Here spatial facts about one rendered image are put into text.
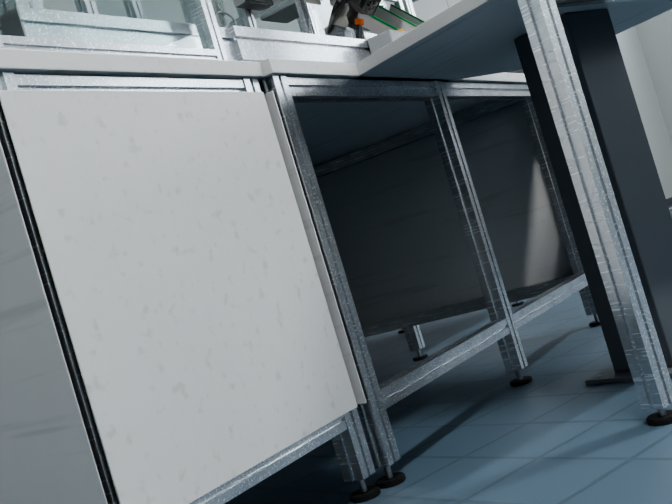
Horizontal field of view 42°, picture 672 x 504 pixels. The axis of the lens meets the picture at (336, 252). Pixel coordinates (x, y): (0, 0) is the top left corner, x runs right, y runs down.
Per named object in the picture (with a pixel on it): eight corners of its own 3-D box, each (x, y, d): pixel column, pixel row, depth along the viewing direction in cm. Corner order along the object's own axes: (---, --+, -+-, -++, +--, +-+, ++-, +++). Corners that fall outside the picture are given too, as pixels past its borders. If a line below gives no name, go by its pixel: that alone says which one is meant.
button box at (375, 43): (433, 55, 234) (426, 33, 234) (396, 52, 217) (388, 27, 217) (411, 64, 238) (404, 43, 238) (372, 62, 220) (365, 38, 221)
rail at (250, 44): (439, 79, 250) (428, 43, 251) (247, 73, 176) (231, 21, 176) (423, 86, 253) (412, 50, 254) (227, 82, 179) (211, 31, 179)
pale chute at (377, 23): (430, 49, 268) (435, 35, 266) (404, 50, 258) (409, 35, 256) (364, 13, 282) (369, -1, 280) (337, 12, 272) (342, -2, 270)
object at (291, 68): (538, 82, 294) (535, 73, 294) (272, 72, 169) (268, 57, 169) (230, 200, 372) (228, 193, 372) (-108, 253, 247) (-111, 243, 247)
